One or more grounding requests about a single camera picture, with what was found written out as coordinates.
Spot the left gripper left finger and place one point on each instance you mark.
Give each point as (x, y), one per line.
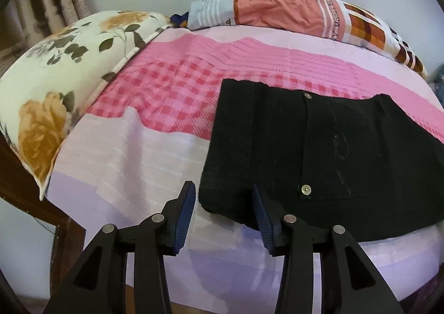
(97, 281)

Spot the brown wooden bed frame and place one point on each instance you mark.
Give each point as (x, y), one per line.
(19, 189)

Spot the black pants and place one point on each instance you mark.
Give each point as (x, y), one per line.
(363, 164)

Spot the white floral pillow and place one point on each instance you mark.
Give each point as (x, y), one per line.
(51, 86)

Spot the orange plaid folded quilt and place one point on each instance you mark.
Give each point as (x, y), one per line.
(331, 19)

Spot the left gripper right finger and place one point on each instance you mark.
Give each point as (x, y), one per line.
(350, 282)

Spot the pink checked bed sheet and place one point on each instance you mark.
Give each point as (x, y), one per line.
(149, 132)

